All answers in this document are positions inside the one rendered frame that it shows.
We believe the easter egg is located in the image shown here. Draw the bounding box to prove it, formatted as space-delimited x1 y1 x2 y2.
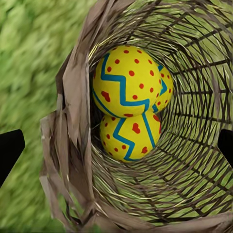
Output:
91 46 162 118
150 62 174 115
100 110 163 163

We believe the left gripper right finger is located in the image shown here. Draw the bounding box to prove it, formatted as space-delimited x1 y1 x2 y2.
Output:
217 128 233 168

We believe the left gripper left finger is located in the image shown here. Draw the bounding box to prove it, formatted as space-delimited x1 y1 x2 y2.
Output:
0 129 25 187

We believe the wicker basket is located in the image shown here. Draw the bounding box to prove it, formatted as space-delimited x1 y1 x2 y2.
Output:
39 0 233 233

